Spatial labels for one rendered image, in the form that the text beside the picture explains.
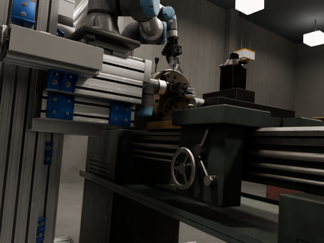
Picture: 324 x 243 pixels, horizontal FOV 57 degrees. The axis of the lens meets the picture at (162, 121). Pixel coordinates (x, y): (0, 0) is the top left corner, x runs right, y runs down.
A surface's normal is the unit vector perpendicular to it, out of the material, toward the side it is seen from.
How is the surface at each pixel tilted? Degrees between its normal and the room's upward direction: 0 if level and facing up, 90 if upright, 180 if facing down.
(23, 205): 90
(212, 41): 90
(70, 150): 90
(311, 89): 90
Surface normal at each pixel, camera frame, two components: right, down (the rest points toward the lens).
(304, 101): -0.80, -0.11
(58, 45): 0.59, -0.03
